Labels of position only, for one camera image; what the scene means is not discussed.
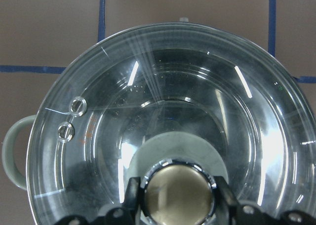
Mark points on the glass pot lid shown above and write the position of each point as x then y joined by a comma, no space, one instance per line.
197,106

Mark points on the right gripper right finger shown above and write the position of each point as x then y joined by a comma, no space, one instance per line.
225,203

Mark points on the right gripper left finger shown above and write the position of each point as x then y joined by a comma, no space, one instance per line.
131,205

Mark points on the pale green steel pot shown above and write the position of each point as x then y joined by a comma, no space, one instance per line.
12,155

